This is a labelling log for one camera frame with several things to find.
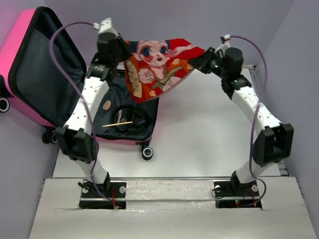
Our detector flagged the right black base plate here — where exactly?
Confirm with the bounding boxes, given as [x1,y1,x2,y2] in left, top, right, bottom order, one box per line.
[211,181,262,209]

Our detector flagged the tan oval wooden piece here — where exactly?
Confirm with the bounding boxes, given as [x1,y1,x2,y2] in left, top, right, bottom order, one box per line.
[103,100,112,111]

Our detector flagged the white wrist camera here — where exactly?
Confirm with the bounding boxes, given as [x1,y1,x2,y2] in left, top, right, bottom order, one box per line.
[215,34,231,52]
[93,17,113,34]

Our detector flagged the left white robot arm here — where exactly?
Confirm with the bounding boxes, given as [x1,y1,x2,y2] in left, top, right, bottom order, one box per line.
[56,31,131,197]

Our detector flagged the red cartoon girl cloth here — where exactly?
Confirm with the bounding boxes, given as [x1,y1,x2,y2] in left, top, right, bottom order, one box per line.
[124,38,205,104]

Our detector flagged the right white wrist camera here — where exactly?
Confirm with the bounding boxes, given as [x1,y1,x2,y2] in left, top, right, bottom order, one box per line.
[215,34,231,52]

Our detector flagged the black headphones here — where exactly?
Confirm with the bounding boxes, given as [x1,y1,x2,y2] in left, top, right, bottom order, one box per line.
[111,104,152,135]

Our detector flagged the golden thin stick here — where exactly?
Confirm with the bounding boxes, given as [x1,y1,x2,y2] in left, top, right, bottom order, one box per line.
[102,121,133,127]

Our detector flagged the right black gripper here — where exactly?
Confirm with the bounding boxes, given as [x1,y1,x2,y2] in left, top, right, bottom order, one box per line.
[188,47,230,79]

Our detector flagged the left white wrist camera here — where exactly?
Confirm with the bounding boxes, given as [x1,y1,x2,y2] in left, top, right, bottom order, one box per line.
[93,17,113,34]

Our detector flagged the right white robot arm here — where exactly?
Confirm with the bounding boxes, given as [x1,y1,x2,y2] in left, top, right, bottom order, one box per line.
[189,47,294,195]

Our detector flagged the pink hard-shell suitcase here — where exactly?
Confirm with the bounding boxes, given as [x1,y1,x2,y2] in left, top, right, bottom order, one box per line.
[0,6,159,160]

